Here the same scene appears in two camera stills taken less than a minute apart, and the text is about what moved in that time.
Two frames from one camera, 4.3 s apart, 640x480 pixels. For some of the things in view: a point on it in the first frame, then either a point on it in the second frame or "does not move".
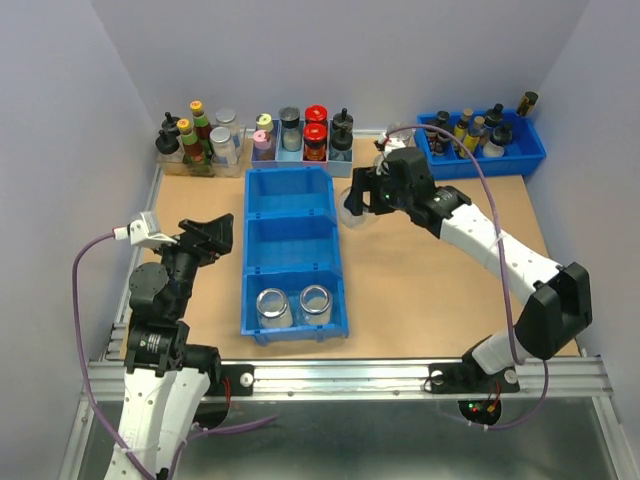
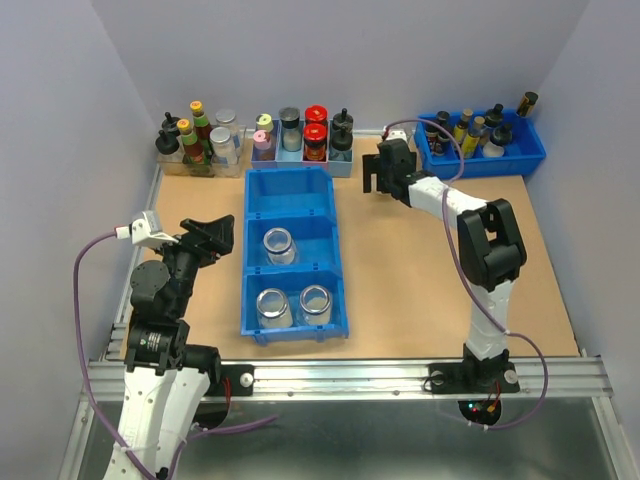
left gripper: x=218 y=234 does not move
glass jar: x=315 y=307 does not move
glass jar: x=365 y=219 to x=280 y=247
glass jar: x=272 y=309 does not move
